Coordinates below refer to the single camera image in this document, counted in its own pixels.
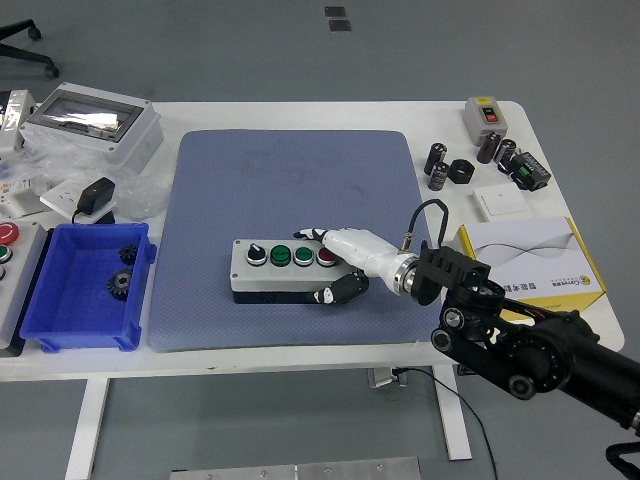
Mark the grey emergency-stop control box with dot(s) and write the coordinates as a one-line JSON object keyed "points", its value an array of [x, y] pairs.
{"points": [[25, 265]]}

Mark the small black gear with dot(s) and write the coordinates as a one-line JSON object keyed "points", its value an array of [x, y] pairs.
{"points": [[128, 255]]}

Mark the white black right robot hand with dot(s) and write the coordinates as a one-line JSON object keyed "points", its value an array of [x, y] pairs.
{"points": [[360, 247]]}

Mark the grey floor outlet plate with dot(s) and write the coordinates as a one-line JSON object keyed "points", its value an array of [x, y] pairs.
{"points": [[335, 11], [340, 25]]}

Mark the white wall socket panel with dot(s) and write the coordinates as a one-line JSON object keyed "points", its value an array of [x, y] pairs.
{"points": [[57, 197]]}

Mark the silver under-table bracket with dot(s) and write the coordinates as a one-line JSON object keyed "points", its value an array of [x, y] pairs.
{"points": [[380, 377]]}

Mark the white wall switch panel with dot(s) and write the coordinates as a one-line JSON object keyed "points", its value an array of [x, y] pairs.
{"points": [[502, 200]]}

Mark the black office chair base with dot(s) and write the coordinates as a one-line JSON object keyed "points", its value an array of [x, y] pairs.
{"points": [[25, 54]]}

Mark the blue plastic bin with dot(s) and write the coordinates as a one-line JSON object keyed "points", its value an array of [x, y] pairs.
{"points": [[60, 300]]}

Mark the white small device box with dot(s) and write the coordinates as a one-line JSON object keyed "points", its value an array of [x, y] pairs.
{"points": [[12, 125]]}

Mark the clear plastic bag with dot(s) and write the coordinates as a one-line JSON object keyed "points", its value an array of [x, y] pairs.
{"points": [[142, 195]]}

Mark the grey red-black switch box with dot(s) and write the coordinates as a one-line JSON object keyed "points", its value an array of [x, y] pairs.
{"points": [[475, 120]]}

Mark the black power adapter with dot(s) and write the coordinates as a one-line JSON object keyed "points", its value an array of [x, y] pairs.
{"points": [[97, 192]]}

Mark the grey clear-lid distribution box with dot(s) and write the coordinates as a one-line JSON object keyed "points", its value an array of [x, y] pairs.
{"points": [[135, 140]]}

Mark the large black gear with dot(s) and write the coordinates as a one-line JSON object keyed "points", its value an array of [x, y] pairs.
{"points": [[120, 285]]}

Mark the silver metal plate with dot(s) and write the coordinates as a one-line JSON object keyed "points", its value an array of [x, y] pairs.
{"points": [[300, 471]]}

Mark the black hexagonal nut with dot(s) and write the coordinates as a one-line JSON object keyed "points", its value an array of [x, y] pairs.
{"points": [[461, 172]]}

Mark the yellow white cardboard box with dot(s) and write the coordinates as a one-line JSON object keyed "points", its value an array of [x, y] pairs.
{"points": [[530, 245]]}

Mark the white table leg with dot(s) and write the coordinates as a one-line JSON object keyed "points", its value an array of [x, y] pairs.
{"points": [[85, 430], [452, 420]]}

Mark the blue-grey textured mat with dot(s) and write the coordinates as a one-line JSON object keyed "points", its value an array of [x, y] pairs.
{"points": [[225, 200]]}

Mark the white orange printed packet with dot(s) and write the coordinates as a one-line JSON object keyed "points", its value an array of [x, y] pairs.
{"points": [[20, 197]]}

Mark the black green terminal module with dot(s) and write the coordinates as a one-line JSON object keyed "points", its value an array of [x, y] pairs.
{"points": [[530, 172]]}

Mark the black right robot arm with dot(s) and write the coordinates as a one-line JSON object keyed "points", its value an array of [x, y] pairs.
{"points": [[550, 350]]}

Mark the grey four-button control box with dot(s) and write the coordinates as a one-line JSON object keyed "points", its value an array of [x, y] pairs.
{"points": [[280, 277]]}

